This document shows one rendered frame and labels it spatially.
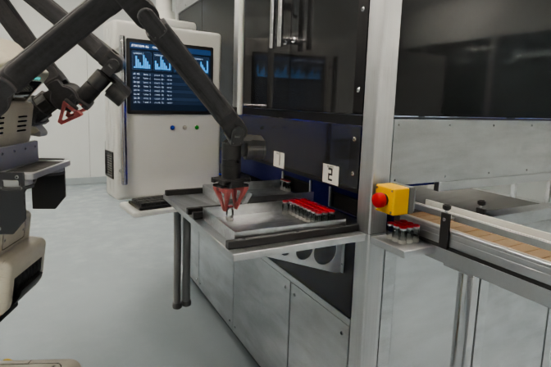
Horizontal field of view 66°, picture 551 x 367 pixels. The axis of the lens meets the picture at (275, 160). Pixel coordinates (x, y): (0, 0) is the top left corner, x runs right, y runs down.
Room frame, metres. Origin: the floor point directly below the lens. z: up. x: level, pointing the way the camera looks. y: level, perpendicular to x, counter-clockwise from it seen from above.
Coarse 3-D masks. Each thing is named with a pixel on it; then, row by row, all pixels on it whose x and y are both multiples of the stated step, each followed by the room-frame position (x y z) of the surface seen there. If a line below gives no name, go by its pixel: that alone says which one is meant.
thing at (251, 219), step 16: (208, 208) 1.25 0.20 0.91; (240, 208) 1.29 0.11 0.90; (256, 208) 1.32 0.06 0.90; (272, 208) 1.35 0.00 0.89; (224, 224) 1.08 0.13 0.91; (240, 224) 1.18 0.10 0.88; (256, 224) 1.19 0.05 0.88; (272, 224) 1.20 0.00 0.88; (288, 224) 1.20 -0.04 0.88; (304, 224) 1.10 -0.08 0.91; (320, 224) 1.13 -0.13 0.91; (336, 224) 1.15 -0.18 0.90
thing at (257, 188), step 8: (208, 184) 1.60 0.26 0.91; (248, 184) 1.68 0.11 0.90; (256, 184) 1.69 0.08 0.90; (264, 184) 1.71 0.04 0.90; (272, 184) 1.73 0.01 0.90; (208, 192) 1.53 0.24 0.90; (248, 192) 1.63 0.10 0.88; (256, 192) 1.64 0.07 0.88; (264, 192) 1.64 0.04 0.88; (272, 192) 1.65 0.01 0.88; (280, 192) 1.65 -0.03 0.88; (312, 192) 1.52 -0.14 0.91; (216, 200) 1.45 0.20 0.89; (224, 200) 1.39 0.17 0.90; (232, 200) 1.37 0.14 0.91; (256, 200) 1.41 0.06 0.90; (264, 200) 1.43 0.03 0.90; (312, 200) 1.52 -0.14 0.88
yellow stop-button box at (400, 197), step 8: (376, 184) 1.11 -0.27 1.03; (384, 184) 1.10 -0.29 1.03; (392, 184) 1.10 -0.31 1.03; (400, 184) 1.10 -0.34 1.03; (376, 192) 1.10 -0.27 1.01; (384, 192) 1.08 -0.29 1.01; (392, 192) 1.05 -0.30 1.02; (400, 192) 1.05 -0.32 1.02; (408, 192) 1.07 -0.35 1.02; (392, 200) 1.05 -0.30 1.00; (400, 200) 1.06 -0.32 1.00; (408, 200) 1.07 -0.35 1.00; (376, 208) 1.10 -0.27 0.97; (384, 208) 1.07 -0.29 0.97; (392, 208) 1.05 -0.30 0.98; (400, 208) 1.06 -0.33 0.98; (408, 208) 1.07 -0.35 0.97
